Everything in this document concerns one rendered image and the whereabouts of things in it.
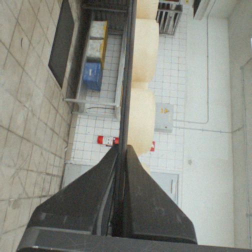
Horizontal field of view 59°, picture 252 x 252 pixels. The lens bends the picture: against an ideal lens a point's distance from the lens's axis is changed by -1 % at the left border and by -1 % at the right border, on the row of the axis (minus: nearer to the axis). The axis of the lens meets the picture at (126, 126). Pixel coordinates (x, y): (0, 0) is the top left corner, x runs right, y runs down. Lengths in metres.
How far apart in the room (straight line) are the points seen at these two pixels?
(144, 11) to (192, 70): 4.65
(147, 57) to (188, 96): 4.40
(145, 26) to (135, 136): 0.08
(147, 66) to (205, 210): 4.15
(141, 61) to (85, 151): 3.96
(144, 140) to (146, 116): 0.02
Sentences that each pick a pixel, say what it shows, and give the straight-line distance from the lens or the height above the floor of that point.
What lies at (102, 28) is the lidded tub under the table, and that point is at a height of 0.43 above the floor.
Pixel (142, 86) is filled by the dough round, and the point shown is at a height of 1.04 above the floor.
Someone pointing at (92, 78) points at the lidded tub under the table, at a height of 0.38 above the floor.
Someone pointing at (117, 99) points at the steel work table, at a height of 0.85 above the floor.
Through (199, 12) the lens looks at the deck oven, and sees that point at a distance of 3.78.
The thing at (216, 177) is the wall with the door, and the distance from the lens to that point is 4.37.
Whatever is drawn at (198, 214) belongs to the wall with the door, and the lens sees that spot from 4.25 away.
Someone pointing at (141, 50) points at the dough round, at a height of 1.03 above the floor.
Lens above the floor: 1.03
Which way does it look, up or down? level
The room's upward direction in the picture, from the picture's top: 96 degrees clockwise
